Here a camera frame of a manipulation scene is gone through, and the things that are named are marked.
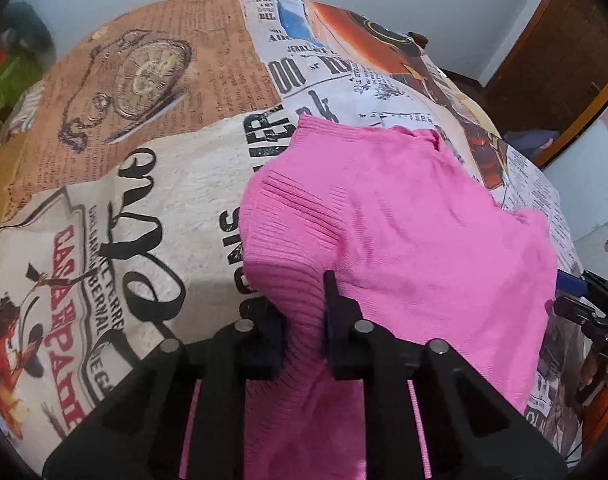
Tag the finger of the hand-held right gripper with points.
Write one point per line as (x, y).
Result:
(571, 282)

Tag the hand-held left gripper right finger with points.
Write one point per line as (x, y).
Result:
(341, 340)

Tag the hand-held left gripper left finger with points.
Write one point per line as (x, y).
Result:
(266, 345)

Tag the pink knit sweater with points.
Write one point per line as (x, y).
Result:
(408, 235)

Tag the white box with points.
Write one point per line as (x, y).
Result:
(601, 247)

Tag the purple cloth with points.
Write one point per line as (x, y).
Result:
(531, 144)

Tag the printed blanket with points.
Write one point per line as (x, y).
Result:
(149, 200)

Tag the wooden door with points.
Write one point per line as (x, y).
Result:
(548, 60)

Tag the small brown object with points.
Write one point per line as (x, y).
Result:
(417, 39)

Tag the green bag with clutter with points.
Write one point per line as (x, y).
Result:
(6, 95)

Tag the dark grey bag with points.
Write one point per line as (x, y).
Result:
(31, 25)

